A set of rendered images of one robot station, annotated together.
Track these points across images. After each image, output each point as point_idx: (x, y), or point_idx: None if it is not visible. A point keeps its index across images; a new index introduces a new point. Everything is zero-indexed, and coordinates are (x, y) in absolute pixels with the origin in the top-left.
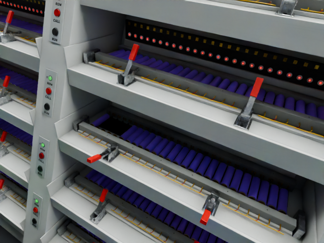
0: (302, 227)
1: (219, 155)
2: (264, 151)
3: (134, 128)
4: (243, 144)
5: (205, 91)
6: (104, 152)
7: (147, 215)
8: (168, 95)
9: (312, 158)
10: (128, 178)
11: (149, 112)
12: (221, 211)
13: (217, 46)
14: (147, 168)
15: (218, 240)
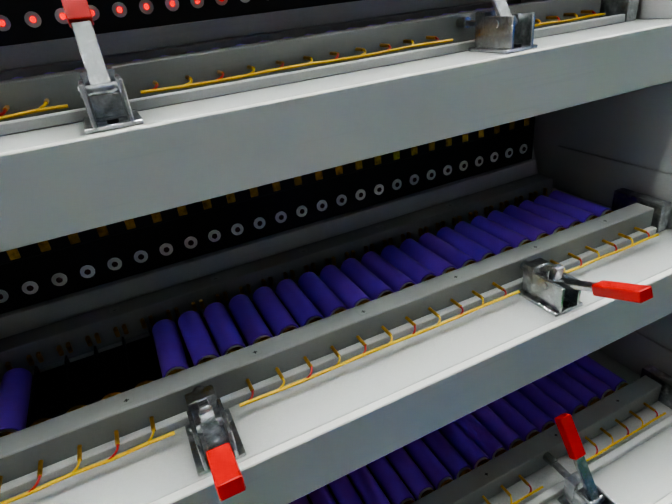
0: (660, 201)
1: (416, 224)
2: (582, 74)
3: (172, 328)
4: (544, 87)
5: (353, 45)
6: (205, 434)
7: None
8: (291, 87)
9: (649, 32)
10: (347, 434)
11: (282, 164)
12: None
13: None
14: (357, 358)
15: (538, 397)
